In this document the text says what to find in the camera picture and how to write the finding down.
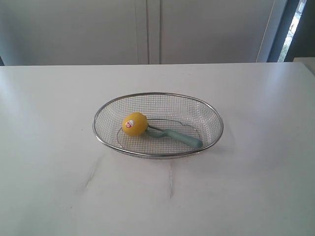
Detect teal handled peeler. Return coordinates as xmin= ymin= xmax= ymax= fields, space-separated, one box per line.
xmin=145 ymin=125 xmax=203 ymax=149

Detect yellow lemon with sticker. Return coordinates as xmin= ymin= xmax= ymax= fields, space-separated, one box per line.
xmin=122 ymin=112 xmax=148 ymax=136

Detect white cabinet doors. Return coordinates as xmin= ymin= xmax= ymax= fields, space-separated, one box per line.
xmin=0 ymin=0 xmax=274 ymax=65

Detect window strip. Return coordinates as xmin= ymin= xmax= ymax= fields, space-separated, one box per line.
xmin=278 ymin=0 xmax=307 ymax=62

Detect oval metal wire mesh basket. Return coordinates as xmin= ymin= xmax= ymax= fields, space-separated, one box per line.
xmin=92 ymin=92 xmax=224 ymax=159

